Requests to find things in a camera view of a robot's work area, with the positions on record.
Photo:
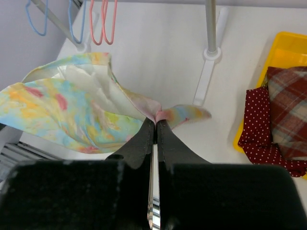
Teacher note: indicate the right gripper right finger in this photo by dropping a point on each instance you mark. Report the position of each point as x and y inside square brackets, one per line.
[173, 154]

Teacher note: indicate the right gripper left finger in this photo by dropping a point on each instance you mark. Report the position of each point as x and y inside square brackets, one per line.
[139, 149]

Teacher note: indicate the floral pastel skirt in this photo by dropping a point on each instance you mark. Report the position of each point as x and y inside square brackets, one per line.
[78, 103]

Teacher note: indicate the red polka dot cloth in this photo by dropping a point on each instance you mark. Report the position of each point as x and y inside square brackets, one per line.
[256, 138]

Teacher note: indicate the white metal clothes rack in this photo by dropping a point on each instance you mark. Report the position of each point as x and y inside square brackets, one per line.
[165, 51]

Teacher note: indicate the red plaid cloth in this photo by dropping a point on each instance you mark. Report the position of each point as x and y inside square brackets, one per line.
[288, 107]

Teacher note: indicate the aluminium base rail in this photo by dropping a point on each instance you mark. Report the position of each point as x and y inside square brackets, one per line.
[12, 154]

